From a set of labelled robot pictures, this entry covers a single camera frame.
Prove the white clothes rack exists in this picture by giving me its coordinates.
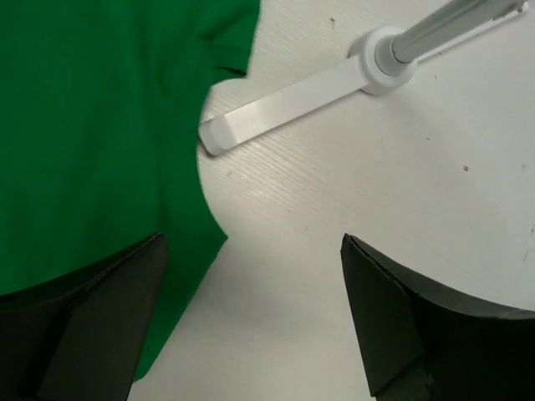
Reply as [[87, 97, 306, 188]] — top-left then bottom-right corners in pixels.
[[199, 1, 528, 156]]

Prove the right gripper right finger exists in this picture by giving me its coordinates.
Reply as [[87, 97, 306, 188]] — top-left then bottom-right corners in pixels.
[[341, 235, 534, 400]]

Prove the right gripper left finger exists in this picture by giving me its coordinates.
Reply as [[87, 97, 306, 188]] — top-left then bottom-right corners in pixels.
[[1, 234, 168, 401]]

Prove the green t shirt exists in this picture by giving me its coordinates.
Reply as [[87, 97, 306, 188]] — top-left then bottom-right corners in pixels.
[[1, 1, 260, 378]]

